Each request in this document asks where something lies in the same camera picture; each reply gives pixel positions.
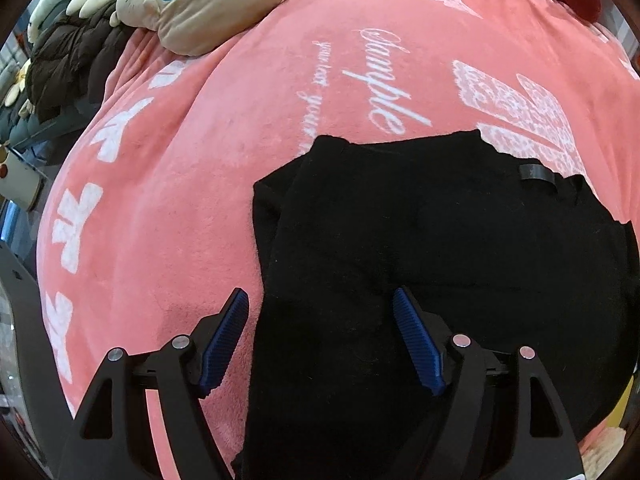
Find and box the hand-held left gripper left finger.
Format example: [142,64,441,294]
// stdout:
[60,287,250,480]

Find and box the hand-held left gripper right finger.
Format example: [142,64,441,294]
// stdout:
[391,286,586,480]

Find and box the black long-sleeve shirt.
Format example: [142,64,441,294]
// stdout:
[232,129,640,480]

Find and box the pink printed blanket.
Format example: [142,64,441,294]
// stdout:
[35,0,640,467]

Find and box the white kettle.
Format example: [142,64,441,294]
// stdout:
[0,142,47,211]

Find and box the blue-grey sofa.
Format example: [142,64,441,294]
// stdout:
[0,35,96,147]

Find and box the brown puffer jacket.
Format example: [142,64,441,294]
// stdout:
[25,7,137,123]

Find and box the small white flower cushion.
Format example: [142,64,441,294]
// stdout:
[5,59,35,117]

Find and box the beige plush bunny pillow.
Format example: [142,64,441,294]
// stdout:
[67,0,292,56]

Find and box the white plush bear toy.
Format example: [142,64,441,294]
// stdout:
[27,0,90,43]

